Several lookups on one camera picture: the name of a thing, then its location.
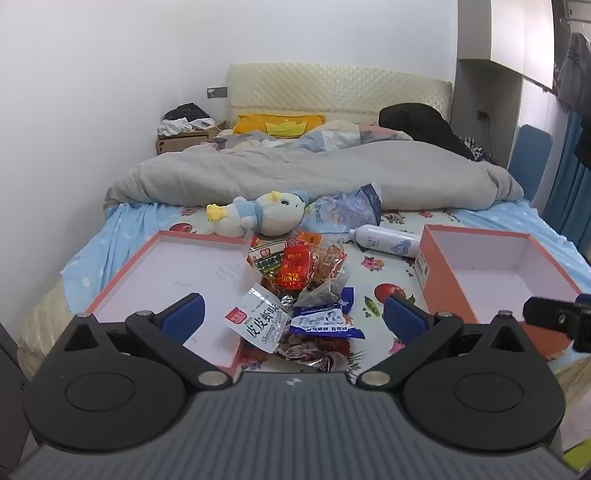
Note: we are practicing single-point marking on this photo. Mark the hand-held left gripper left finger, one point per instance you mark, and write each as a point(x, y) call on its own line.
point(184, 316)

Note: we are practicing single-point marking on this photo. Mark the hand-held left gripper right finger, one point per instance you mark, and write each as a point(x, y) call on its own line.
point(399, 318)

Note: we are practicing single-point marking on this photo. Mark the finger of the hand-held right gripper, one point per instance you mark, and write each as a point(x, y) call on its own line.
point(547, 314)

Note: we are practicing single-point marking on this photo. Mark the orange box lid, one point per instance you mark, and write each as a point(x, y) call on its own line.
point(184, 263)

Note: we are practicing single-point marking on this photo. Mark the white snack packet red label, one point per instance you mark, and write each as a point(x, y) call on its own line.
point(258, 318)

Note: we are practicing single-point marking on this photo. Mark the clear grey snack packet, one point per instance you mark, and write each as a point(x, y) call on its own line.
point(323, 293)

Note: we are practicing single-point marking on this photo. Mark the orange cardboard box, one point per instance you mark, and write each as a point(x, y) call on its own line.
point(475, 277)

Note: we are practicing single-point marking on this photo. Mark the blue white snack packet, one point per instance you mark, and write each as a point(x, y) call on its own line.
point(318, 323)

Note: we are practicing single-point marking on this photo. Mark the clear brown snack packet barcode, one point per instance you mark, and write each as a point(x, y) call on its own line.
point(304, 346)

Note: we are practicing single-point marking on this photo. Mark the green label snack packet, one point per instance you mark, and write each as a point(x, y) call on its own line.
point(268, 261)

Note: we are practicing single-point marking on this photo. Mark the orange label snack packet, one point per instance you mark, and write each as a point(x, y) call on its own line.
point(310, 240)

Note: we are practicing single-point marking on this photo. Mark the white spray bottle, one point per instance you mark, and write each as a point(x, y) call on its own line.
point(388, 240)

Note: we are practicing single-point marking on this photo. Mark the blue curtain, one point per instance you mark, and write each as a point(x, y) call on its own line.
point(563, 194)

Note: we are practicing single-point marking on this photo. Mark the blue white plastic bag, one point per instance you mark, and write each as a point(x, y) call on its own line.
point(341, 210)

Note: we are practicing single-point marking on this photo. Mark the white blue plush toy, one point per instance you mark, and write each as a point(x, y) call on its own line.
point(277, 212)

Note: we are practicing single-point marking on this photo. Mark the grey duvet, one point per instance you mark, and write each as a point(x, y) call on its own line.
point(323, 170)

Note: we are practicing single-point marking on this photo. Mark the row of small bottles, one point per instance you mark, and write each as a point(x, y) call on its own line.
point(478, 150)

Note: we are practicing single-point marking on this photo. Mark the white crumpled clothes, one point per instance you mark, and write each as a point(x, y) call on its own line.
point(173, 125)

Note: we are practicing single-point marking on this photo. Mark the patchwork quilt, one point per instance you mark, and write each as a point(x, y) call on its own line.
point(332, 134)

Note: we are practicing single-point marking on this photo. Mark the black garment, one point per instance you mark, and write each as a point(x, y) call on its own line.
point(420, 122)

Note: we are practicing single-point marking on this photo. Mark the black clothes pile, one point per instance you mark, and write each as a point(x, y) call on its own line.
point(187, 111)

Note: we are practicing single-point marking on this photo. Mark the yellow pillow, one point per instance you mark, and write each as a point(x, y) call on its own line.
point(277, 124)

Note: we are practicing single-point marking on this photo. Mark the cream quilted headboard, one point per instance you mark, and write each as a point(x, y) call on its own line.
point(346, 87)

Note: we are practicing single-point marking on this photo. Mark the grey hanging jacket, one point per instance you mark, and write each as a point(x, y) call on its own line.
point(575, 69)

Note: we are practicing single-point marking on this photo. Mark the grey wall socket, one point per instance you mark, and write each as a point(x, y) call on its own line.
point(217, 92)

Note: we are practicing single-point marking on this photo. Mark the grey wall cabinet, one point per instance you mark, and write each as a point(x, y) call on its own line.
point(503, 37)

